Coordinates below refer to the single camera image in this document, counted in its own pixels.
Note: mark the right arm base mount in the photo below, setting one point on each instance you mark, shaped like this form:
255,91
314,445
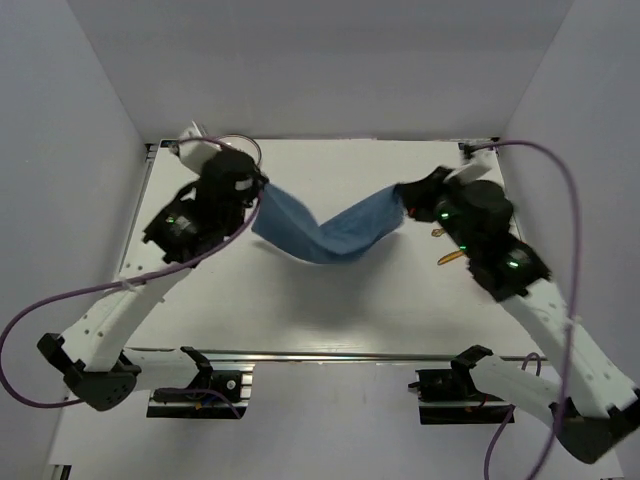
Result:
442,400

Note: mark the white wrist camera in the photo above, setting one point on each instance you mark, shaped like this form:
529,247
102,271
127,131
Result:
474,165
194,148

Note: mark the blue cloth placemat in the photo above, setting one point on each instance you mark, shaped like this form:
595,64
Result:
287,224

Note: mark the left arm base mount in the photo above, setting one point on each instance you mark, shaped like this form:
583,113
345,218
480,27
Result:
222,392

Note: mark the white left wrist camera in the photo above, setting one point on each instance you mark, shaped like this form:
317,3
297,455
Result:
194,148

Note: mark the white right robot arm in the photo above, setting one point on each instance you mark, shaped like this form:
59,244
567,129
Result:
596,406

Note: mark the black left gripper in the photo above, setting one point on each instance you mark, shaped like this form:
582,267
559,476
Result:
254,186

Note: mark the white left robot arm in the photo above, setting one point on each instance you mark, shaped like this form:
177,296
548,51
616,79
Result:
97,365

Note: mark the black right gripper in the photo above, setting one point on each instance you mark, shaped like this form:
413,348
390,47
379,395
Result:
419,195

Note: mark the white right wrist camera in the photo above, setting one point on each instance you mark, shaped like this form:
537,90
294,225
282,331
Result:
474,165

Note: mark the white plate with red characters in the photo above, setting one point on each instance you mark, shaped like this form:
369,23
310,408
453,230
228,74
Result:
245,144

